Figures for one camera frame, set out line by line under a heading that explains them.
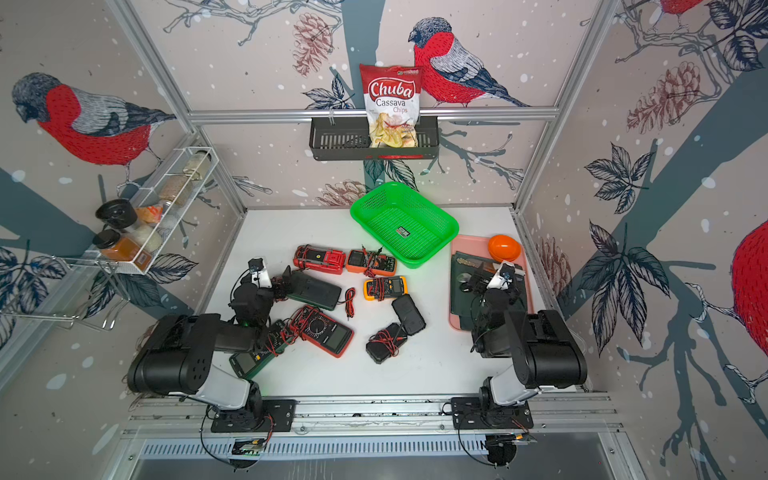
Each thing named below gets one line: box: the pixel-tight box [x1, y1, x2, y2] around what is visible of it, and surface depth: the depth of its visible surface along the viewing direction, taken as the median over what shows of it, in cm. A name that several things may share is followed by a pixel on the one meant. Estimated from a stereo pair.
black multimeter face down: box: [282, 265, 342, 311], surface depth 93 cm
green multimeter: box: [229, 320, 292, 377], surface depth 83 cm
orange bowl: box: [488, 234, 522, 262], surface depth 106 cm
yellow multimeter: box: [363, 275, 409, 301], surface depth 95 cm
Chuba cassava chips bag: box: [360, 64, 423, 148], surface depth 85 cm
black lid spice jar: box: [95, 198, 138, 230], surface depth 63 cm
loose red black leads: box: [338, 287, 356, 321], surface depth 95 cm
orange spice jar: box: [92, 229, 153, 271], surface depth 63 cm
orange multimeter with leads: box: [345, 245, 397, 278], surface depth 101 cm
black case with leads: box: [365, 323, 407, 365], surface depth 83 cm
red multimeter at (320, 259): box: [293, 244, 347, 275], surface depth 102 cm
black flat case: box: [391, 294, 427, 336], surface depth 90 cm
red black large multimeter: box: [290, 306, 355, 358], surface depth 87 cm
